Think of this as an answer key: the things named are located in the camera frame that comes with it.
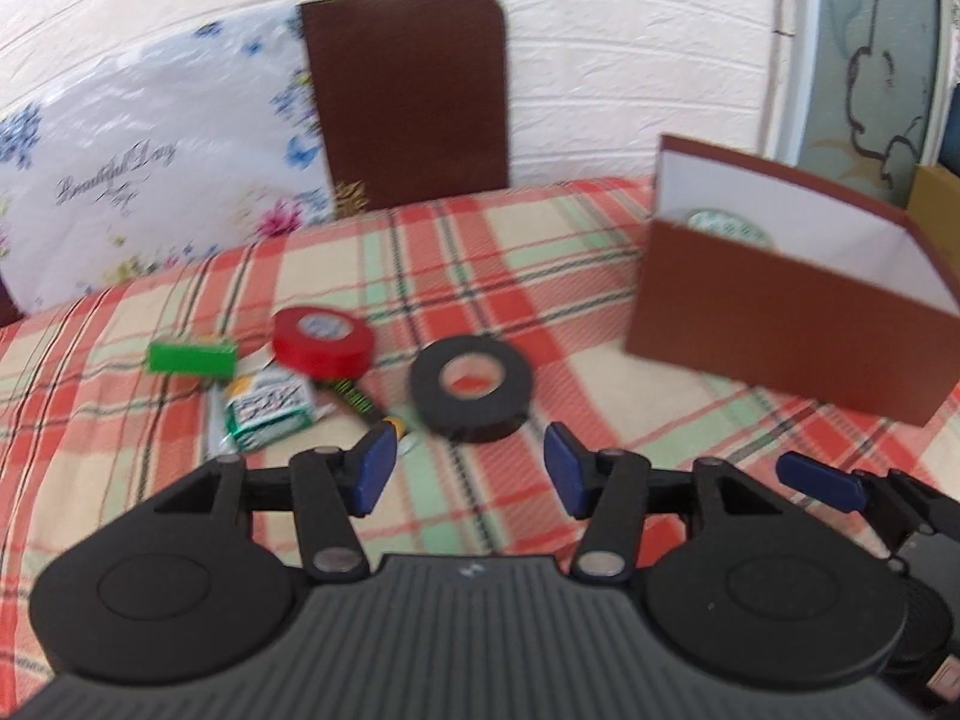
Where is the tan cardboard box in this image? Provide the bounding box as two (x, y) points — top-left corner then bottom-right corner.
(909, 163), (960, 278)

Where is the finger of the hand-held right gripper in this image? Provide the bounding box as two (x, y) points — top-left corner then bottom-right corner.
(776, 452), (960, 560)

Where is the plaid blanket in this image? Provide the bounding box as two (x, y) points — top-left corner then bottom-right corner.
(0, 176), (960, 691)

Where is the brown cardboard box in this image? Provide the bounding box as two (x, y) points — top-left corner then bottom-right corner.
(625, 133), (960, 427)

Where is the black tape roll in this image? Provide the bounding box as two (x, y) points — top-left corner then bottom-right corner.
(409, 340), (536, 443)

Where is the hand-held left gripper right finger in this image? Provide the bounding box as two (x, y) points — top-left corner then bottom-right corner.
(544, 422), (807, 582)

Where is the cartoon glass panel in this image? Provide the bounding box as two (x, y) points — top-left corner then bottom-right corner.
(795, 0), (942, 207)

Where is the white door frame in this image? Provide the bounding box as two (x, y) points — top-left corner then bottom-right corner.
(757, 0), (826, 166)

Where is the green rectangular block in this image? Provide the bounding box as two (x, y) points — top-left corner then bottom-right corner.
(146, 340), (239, 378)

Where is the red tape roll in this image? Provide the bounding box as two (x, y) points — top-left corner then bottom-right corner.
(271, 306), (374, 380)

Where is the black pen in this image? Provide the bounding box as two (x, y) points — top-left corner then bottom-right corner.
(319, 375), (410, 440)

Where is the brown chair back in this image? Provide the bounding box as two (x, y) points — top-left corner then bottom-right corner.
(298, 0), (513, 212)

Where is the floral white cloth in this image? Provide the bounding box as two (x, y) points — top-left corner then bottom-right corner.
(0, 4), (338, 316)

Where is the green patterned tape roll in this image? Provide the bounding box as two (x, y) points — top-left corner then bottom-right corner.
(679, 208), (777, 248)

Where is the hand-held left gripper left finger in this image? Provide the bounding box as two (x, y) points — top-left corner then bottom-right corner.
(154, 420), (398, 582)

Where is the green and white packet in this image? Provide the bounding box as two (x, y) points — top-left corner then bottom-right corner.
(208, 367), (317, 458)

